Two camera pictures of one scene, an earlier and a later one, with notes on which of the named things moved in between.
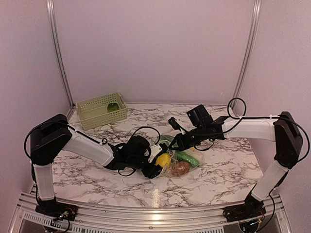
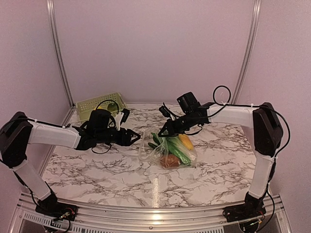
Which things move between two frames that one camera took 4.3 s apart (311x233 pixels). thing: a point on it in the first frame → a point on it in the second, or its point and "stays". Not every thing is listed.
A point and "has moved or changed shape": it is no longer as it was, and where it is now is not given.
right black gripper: (181, 143) → (172, 129)
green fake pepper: (112, 107) stays
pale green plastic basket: (93, 112) stays
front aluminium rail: (27, 219) stays
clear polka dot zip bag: (178, 163) has moved or changed shape
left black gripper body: (150, 173) → (102, 136)
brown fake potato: (179, 168) → (169, 161)
